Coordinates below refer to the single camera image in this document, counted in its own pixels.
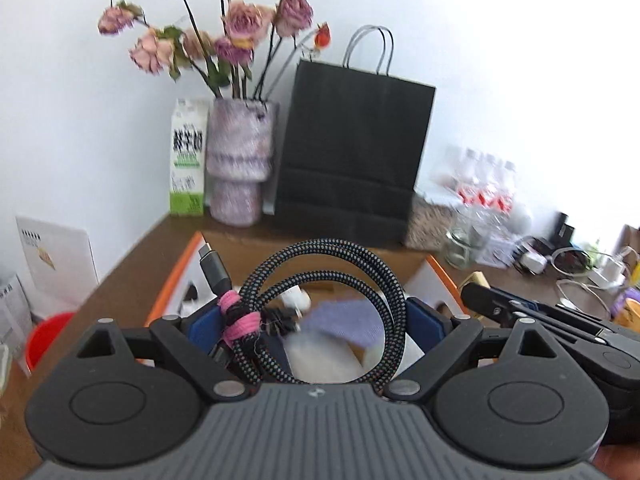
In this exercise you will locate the white round speaker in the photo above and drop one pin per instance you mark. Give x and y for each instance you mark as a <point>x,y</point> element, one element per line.
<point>521,219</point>

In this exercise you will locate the red orange cardboard box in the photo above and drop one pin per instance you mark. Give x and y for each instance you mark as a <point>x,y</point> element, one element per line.
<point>425,275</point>

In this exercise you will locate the translucent white plastic bag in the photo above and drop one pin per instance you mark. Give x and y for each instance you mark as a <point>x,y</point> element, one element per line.
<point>325,360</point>

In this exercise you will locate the red label water bottle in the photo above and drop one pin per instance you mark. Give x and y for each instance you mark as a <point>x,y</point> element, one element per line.
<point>506,190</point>
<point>470,180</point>
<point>489,185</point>

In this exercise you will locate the dried rose bouquet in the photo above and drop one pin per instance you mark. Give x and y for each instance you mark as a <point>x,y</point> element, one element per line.
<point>245,17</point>

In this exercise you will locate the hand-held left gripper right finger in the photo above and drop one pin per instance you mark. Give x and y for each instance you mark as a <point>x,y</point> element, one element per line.
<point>422,327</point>

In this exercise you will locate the white printed carton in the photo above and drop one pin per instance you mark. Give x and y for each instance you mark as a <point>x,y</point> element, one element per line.
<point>12,315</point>

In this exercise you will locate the purple speckled vase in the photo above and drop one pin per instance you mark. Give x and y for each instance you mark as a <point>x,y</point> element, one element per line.
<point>240,160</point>

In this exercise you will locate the black paper bag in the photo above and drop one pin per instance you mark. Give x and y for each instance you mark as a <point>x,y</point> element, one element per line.
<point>350,150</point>

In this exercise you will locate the black upright device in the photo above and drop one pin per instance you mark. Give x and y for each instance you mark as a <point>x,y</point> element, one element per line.
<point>564,230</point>

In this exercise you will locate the white charger plug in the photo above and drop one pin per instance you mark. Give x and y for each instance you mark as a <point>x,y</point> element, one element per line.
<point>532,262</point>

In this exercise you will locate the white green milk carton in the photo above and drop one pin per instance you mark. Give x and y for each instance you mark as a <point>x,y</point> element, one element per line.
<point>187,160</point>

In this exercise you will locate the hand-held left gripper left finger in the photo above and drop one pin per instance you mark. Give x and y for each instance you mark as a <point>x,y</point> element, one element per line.
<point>205,327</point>

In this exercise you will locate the red plastic bucket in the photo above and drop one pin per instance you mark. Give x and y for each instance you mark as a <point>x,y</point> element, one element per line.
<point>47,340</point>

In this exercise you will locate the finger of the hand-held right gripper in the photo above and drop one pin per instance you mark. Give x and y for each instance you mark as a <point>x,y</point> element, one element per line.
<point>485,302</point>

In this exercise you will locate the white printed tin box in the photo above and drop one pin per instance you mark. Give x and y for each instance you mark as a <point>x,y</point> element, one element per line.
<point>497,252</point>

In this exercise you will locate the purple woven pouch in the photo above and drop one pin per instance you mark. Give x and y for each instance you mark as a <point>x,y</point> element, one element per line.
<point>345,322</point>

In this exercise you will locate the empty glass jar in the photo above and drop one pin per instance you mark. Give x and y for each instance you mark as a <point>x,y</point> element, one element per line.
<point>465,245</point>

